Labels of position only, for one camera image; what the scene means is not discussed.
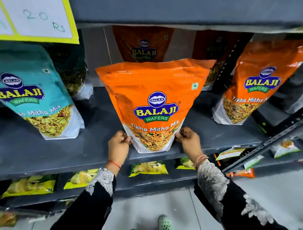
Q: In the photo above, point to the person's right hand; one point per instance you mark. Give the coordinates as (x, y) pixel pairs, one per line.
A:
(191, 144)

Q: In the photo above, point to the person's left hand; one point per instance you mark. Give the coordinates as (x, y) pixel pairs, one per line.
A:
(117, 149)

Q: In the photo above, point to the person's right thumb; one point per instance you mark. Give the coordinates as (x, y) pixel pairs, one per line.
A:
(180, 138)

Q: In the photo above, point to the person's left thumb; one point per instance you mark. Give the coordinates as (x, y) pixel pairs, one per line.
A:
(127, 140)

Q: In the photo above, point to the large orange snack pouch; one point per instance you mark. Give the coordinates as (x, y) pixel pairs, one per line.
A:
(151, 94)

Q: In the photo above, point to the person's right forearm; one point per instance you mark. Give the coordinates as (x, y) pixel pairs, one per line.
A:
(227, 196)

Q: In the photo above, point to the person's left forearm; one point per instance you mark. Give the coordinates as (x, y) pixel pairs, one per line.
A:
(94, 199)

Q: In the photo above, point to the yellow chips packet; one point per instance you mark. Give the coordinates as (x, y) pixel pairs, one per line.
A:
(80, 178)
(149, 167)
(28, 186)
(185, 163)

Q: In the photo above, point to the grey metal shelf rack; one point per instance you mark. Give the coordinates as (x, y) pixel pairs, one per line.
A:
(90, 132)

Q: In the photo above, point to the white green snack packet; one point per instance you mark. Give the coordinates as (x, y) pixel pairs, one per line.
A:
(285, 148)
(253, 161)
(230, 152)

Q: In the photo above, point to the small orange snack packet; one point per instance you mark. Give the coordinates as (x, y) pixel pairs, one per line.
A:
(241, 173)

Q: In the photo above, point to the green perforated shoe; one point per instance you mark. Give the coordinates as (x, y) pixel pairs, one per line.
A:
(165, 223)

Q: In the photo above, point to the dark green snack pouch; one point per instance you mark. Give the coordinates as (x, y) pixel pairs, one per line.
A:
(71, 71)

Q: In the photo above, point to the teal snack pouch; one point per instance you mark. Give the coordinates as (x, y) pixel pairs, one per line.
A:
(35, 94)

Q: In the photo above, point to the yellow orange snack packet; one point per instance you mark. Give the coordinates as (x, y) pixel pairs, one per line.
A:
(7, 218)

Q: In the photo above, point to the yellow-bordered white paper sign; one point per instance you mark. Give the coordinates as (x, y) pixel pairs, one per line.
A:
(40, 19)

